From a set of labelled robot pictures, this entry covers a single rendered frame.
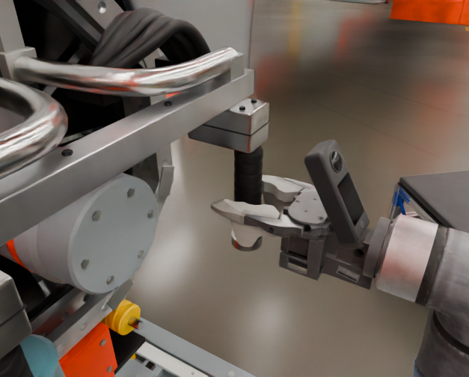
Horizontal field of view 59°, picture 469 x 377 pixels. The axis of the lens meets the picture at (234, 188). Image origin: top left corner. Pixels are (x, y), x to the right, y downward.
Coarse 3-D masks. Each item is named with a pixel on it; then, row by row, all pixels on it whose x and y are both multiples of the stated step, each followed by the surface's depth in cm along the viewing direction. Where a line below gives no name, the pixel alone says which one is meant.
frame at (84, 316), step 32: (64, 0) 51; (96, 0) 50; (96, 32) 57; (160, 96) 65; (160, 160) 70; (160, 192) 72; (128, 288) 71; (64, 320) 66; (96, 320) 66; (64, 352) 62
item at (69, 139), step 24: (24, 0) 53; (24, 24) 63; (48, 24) 59; (48, 48) 67; (72, 48) 62; (72, 120) 76; (96, 120) 73; (0, 264) 74; (24, 288) 69; (48, 288) 69
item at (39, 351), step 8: (32, 336) 46; (40, 336) 46; (24, 344) 45; (32, 344) 45; (40, 344) 45; (48, 344) 45; (24, 352) 44; (32, 352) 44; (40, 352) 44; (48, 352) 44; (56, 352) 45; (32, 360) 43; (40, 360) 43; (48, 360) 43; (56, 360) 44; (32, 368) 42; (40, 368) 42; (48, 368) 43; (56, 368) 43; (40, 376) 42; (48, 376) 42; (56, 376) 44; (64, 376) 47
